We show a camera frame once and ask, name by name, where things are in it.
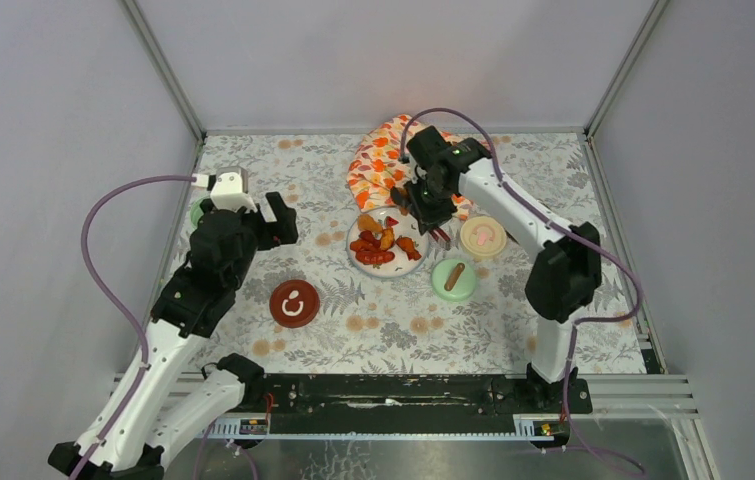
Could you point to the red glazed chicken piece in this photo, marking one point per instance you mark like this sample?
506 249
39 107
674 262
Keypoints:
360 245

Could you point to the breaded fried chicken piece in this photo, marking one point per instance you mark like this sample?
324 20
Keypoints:
366 222

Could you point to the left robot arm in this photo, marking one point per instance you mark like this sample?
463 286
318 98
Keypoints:
130 439

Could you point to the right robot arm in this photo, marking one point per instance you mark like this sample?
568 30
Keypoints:
566 268

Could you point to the green container cup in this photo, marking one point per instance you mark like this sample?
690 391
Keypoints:
197 210

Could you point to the cream lid pink handle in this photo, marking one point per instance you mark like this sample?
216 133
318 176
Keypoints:
482 237

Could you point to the glazed chicken wing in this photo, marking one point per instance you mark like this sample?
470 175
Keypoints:
409 247

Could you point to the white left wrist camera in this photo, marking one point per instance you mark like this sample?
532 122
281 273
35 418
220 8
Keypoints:
229 190

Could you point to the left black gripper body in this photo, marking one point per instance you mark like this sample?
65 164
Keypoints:
271 221

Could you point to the white plate blue rim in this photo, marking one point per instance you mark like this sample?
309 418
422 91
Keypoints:
403 225

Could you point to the green lid brown handle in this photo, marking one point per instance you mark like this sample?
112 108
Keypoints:
454 280

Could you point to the red sausage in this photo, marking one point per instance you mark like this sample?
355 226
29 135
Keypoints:
380 257

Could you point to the red brown round lid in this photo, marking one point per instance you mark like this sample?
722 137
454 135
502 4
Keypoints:
294 303

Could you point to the floral tablecloth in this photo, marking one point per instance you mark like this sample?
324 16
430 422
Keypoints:
365 324

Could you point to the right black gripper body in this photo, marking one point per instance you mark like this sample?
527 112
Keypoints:
432 206

